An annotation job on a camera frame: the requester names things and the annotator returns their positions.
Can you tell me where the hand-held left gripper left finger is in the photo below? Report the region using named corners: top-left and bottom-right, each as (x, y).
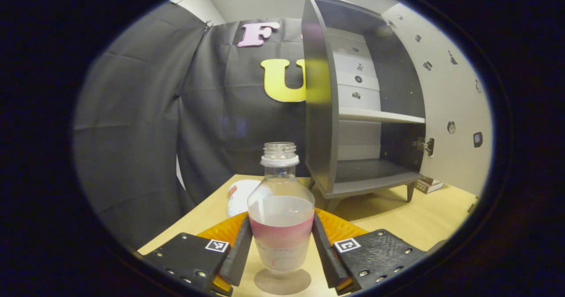
top-left (141, 215), bottom-right (254, 295)

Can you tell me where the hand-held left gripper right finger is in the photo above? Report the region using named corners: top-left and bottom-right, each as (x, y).
top-left (311, 208), bottom-right (428, 295)

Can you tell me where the clear plastic bottle pink label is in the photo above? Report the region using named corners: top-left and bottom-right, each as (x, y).
top-left (247, 142), bottom-right (316, 273)

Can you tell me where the dark grey cabinet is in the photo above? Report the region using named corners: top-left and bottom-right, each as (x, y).
top-left (301, 0), bottom-right (428, 211)

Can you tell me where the white cabinet shelf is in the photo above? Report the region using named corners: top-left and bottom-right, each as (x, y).
top-left (338, 107), bottom-right (426, 124)

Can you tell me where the white crumpled bag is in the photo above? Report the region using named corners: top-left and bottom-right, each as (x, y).
top-left (227, 179), bottom-right (262, 218)

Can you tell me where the black backdrop cloth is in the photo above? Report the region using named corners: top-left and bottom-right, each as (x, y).
top-left (73, 1), bottom-right (309, 251)

